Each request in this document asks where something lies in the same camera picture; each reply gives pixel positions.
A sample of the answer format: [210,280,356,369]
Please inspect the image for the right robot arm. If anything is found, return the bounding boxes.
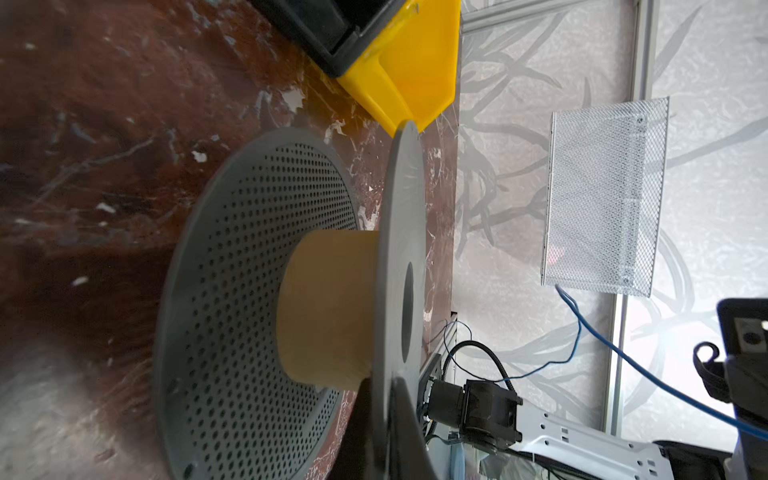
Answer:
[417,353,730,479]

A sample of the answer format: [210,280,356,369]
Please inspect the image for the yellow plastic bin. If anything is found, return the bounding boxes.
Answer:
[338,0,461,136]

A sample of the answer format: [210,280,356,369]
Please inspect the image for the white wire mesh basket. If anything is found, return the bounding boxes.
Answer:
[541,97,670,297]

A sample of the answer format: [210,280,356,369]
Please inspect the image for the black plastic bin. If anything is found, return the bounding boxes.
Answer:
[252,0,405,78]

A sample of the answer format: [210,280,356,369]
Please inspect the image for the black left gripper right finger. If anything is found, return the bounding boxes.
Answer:
[388,378,437,480]

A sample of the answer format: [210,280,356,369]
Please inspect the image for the pink object in basket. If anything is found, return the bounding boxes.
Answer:
[544,245,567,267]

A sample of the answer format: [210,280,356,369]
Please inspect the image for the grey perforated cable spool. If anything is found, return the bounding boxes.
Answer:
[153,121,426,479]

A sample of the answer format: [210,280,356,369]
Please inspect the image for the aluminium frame profile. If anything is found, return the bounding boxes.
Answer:
[452,1,669,435]

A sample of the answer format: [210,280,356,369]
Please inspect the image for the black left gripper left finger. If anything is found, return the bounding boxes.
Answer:
[327,378,372,480]

